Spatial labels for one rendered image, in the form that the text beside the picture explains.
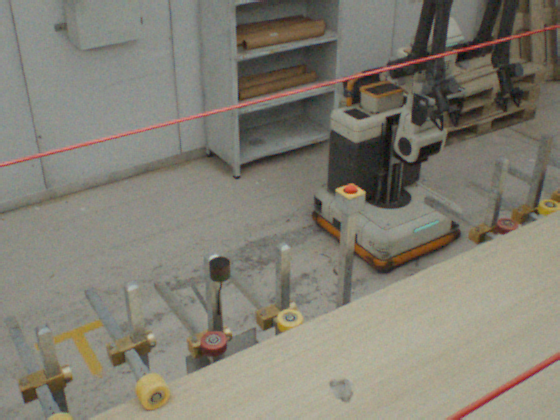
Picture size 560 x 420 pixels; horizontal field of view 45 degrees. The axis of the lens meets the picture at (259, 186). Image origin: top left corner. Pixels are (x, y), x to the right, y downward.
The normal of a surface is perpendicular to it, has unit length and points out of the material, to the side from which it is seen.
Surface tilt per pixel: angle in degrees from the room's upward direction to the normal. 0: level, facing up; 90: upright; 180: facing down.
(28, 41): 90
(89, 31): 90
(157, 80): 90
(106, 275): 0
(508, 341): 0
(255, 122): 90
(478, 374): 0
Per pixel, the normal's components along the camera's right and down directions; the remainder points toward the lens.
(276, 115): 0.53, 0.41
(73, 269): -0.01, -0.87
